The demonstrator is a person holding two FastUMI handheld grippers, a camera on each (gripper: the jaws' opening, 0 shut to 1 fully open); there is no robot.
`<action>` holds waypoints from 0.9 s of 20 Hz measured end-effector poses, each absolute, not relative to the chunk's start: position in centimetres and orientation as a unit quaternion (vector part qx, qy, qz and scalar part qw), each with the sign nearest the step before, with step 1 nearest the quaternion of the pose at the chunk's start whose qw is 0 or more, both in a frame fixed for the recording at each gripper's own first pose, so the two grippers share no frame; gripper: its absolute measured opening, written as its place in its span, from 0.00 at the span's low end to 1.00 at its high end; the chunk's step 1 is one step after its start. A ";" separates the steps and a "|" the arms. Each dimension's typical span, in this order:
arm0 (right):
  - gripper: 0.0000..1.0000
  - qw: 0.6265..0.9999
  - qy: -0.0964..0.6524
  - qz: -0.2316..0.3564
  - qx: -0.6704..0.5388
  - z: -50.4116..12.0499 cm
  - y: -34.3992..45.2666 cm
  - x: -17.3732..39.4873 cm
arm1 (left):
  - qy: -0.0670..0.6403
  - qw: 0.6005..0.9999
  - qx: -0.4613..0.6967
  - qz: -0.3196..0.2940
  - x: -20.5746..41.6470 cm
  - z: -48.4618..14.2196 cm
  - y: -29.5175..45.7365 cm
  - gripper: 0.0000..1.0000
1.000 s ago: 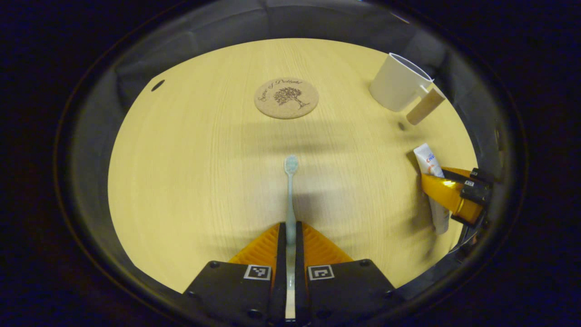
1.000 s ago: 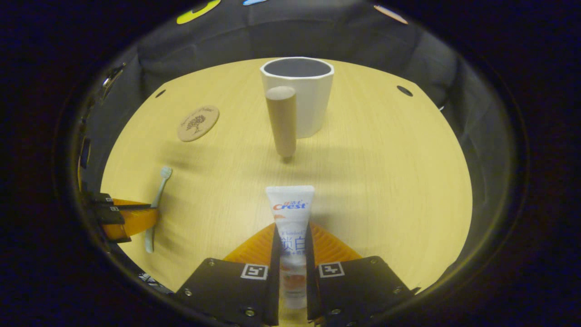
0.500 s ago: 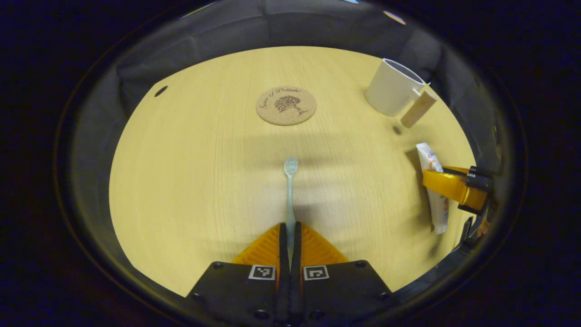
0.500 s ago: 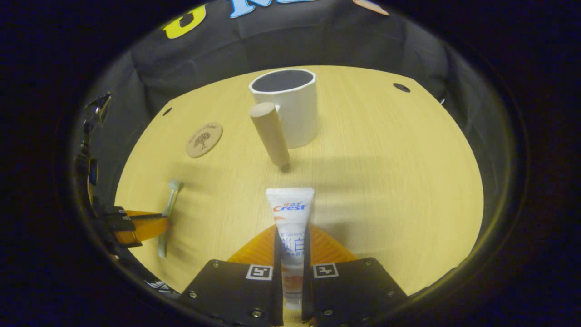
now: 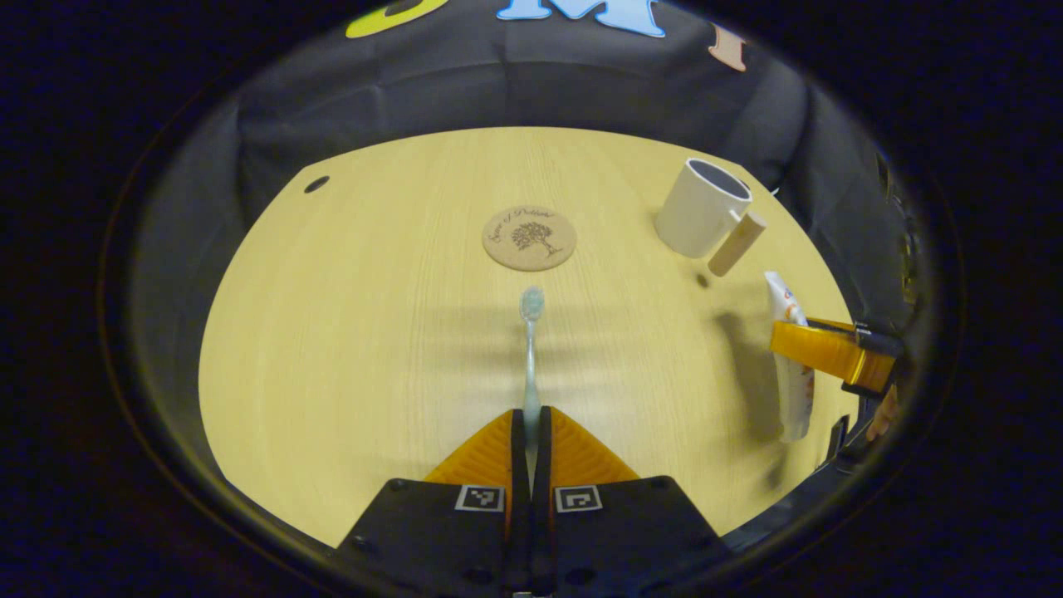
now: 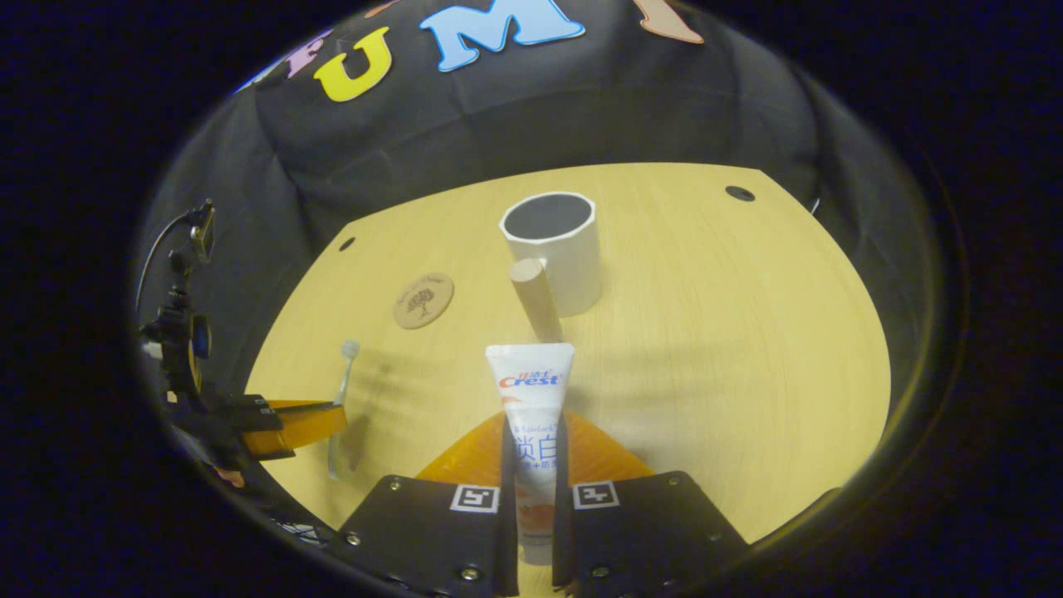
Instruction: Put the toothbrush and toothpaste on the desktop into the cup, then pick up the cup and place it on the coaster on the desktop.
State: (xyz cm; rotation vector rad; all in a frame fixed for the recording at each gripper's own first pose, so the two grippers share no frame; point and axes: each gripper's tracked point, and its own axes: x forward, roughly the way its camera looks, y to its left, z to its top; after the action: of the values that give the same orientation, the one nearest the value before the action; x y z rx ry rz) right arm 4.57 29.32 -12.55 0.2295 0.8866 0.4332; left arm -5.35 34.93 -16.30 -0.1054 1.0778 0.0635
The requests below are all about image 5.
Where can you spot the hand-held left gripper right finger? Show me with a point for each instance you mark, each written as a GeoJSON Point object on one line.
{"type": "Point", "coordinates": [631, 531]}

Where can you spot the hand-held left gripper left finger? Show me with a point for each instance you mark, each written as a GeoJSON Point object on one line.
{"type": "Point", "coordinates": [432, 531]}

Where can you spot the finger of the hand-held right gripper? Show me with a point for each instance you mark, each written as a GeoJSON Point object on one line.
{"type": "Point", "coordinates": [830, 350]}

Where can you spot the white toothpaste tube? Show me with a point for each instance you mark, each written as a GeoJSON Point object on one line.
{"type": "Point", "coordinates": [796, 407]}

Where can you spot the pale blue toothbrush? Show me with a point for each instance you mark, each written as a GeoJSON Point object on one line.
{"type": "Point", "coordinates": [531, 303]}

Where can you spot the round wooden coaster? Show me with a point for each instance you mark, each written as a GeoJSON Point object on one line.
{"type": "Point", "coordinates": [529, 238]}

